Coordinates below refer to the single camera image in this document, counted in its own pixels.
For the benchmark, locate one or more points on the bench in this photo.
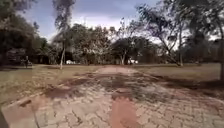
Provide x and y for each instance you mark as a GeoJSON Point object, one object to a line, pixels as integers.
{"type": "Point", "coordinates": [26, 63]}

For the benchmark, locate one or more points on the red brick path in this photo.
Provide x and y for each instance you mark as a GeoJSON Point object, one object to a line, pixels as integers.
{"type": "Point", "coordinates": [133, 106]}

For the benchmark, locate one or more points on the wood of trees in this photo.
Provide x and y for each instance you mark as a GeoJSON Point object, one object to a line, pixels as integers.
{"type": "Point", "coordinates": [96, 43]}

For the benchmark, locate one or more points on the thin pale-trunk tree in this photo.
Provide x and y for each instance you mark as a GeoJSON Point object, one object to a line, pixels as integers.
{"type": "Point", "coordinates": [62, 56]}

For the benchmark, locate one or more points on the dry grass field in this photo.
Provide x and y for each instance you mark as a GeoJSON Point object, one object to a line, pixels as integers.
{"type": "Point", "coordinates": [30, 80]}
{"type": "Point", "coordinates": [186, 71]}

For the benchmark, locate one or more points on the white vehicle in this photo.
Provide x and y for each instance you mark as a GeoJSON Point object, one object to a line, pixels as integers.
{"type": "Point", "coordinates": [132, 61]}
{"type": "Point", "coordinates": [70, 62]}

